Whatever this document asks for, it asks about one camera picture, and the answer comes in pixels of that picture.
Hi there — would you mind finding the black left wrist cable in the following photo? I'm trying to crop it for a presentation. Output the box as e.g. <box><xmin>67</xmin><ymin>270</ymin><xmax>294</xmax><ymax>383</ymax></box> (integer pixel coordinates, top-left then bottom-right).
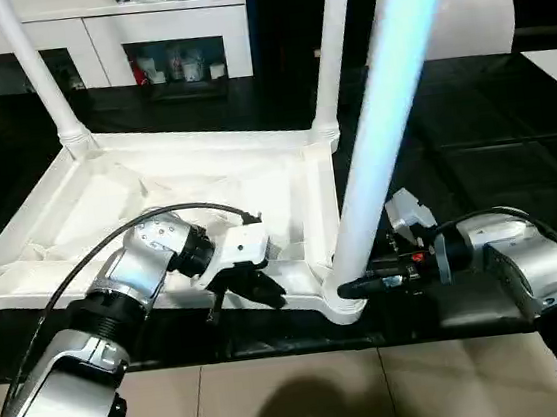
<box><xmin>0</xmin><ymin>194</ymin><xmax>287</xmax><ymax>417</ymax></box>

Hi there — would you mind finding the white plastic table leg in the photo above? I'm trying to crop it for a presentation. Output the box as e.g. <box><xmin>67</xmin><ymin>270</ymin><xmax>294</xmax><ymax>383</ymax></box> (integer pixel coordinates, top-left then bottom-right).
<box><xmin>0</xmin><ymin>0</ymin><xmax>104</xmax><ymax>171</ymax></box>
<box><xmin>291</xmin><ymin>0</ymin><xmax>374</xmax><ymax>150</ymax></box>
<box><xmin>301</xmin><ymin>0</ymin><xmax>497</xmax><ymax>294</ymax></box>

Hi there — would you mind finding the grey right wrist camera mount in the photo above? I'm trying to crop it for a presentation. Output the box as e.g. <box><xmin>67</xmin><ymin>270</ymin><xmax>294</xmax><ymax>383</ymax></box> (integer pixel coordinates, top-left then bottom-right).
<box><xmin>383</xmin><ymin>182</ymin><xmax>455</xmax><ymax>293</ymax></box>

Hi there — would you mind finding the white plastic seat panel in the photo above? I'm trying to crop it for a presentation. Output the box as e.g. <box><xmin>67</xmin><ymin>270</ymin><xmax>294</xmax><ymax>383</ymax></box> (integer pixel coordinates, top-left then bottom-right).
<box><xmin>369</xmin><ymin>0</ymin><xmax>523</xmax><ymax>71</ymax></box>

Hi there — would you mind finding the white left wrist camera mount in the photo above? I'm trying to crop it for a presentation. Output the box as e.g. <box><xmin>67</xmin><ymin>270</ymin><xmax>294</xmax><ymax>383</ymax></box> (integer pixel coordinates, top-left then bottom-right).
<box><xmin>184</xmin><ymin>221</ymin><xmax>277</xmax><ymax>294</ymax></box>

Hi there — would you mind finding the black rod with red mark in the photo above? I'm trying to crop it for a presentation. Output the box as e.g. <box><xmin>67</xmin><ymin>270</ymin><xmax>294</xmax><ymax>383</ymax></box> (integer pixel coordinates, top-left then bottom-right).
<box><xmin>513</xmin><ymin>24</ymin><xmax>557</xmax><ymax>40</ymax></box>

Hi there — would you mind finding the white cabinet with glass doors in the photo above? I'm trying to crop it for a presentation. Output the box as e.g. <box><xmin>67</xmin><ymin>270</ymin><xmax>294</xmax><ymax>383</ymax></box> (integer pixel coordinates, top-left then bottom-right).
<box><xmin>0</xmin><ymin>0</ymin><xmax>257</xmax><ymax>106</ymax></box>

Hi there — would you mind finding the black cabinet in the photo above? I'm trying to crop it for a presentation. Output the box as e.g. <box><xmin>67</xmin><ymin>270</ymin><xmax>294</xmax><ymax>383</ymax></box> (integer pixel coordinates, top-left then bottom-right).
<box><xmin>244</xmin><ymin>0</ymin><xmax>349</xmax><ymax>121</ymax></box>

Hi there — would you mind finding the black table mat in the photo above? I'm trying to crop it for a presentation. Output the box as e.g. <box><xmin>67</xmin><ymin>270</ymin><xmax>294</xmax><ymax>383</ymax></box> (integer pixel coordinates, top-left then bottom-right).
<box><xmin>0</xmin><ymin>30</ymin><xmax>557</xmax><ymax>392</ymax></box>

